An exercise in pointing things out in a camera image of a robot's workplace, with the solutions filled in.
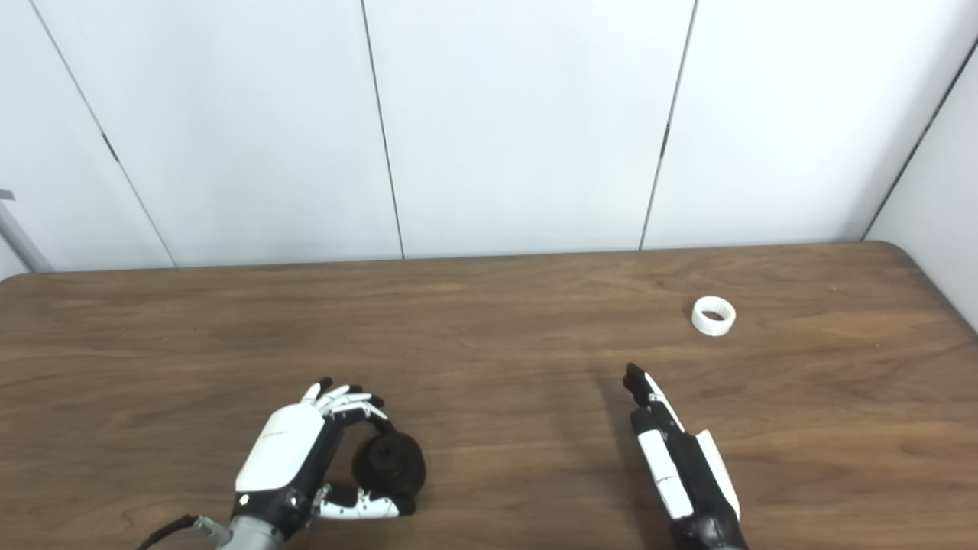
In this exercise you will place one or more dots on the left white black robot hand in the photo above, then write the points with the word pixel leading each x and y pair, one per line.
pixel 279 451

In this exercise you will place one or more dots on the gray wall corner trim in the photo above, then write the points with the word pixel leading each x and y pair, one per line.
pixel 21 241

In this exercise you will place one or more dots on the round black plastic part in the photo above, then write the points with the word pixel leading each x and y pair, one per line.
pixel 390 462

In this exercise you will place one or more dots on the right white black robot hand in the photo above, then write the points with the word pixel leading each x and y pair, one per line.
pixel 688 473

